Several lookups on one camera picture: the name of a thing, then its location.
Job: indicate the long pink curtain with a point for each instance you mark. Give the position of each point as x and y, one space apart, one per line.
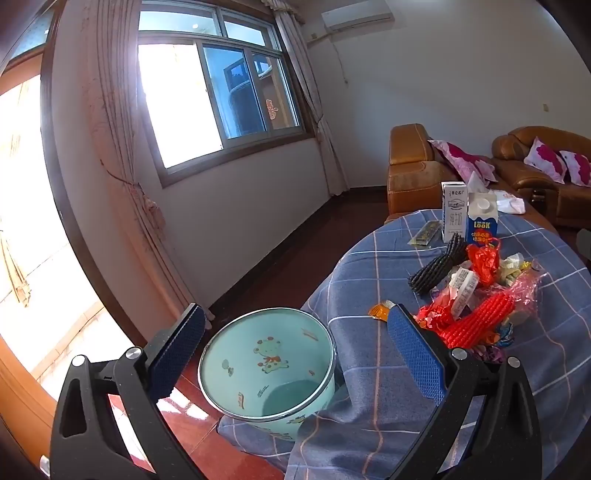
115 138

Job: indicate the orange snack wrapper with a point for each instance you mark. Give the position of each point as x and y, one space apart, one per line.
381 311

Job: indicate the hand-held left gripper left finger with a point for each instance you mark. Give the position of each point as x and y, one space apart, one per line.
178 355

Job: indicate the red plastic bag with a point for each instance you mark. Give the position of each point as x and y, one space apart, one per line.
482 263

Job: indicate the white wall air conditioner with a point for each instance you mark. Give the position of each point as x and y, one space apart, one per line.
355 16

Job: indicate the teal cartoon print waste bin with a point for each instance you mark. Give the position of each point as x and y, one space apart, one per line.
277 387

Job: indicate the sliding glass window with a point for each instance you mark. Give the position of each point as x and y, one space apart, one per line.
240 92

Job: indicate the blue plaid tablecloth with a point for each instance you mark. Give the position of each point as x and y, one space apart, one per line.
369 277

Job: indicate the large pink floral pillow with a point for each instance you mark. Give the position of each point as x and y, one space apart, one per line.
461 157

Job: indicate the brown leather armchair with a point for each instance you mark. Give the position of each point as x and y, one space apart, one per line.
411 184

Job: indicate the purple snack wrapper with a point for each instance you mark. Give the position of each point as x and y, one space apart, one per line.
491 355

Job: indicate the clear wrapper with white label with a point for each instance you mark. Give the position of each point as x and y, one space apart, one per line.
461 284

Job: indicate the white milk carton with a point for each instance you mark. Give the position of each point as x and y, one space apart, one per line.
453 207

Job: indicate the wooden door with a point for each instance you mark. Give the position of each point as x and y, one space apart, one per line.
18 401

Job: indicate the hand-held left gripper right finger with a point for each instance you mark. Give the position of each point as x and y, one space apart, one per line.
418 355

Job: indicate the short pale curtain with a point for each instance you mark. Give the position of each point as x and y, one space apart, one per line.
323 138

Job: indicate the blue and white drink carton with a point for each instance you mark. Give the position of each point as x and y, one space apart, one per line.
481 226

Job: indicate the clear crinkled plastic wrap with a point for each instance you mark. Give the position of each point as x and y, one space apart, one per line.
526 286

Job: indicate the black foam net sleeve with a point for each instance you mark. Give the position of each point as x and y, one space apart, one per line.
434 270

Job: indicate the red foam net sleeve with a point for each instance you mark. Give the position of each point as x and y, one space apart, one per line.
480 318

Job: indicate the brown leather sofa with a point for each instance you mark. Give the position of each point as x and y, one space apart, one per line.
517 170

